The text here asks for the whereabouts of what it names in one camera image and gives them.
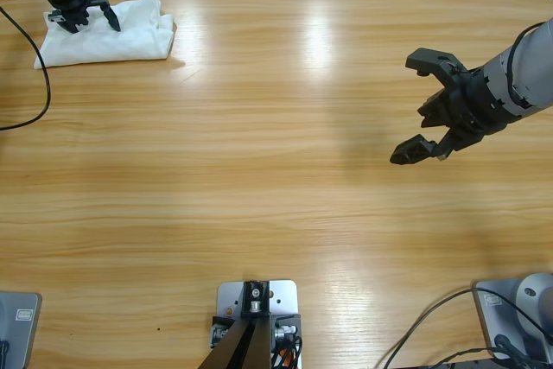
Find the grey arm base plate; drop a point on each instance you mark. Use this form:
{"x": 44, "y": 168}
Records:
{"x": 19, "y": 334}
{"x": 492, "y": 300}

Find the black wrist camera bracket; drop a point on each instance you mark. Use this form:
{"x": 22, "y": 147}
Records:
{"x": 427, "y": 60}

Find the white t-shirt with black logo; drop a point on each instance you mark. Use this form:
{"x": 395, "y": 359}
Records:
{"x": 108, "y": 40}

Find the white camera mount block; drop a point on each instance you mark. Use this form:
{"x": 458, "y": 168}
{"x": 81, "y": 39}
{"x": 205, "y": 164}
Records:
{"x": 285, "y": 295}

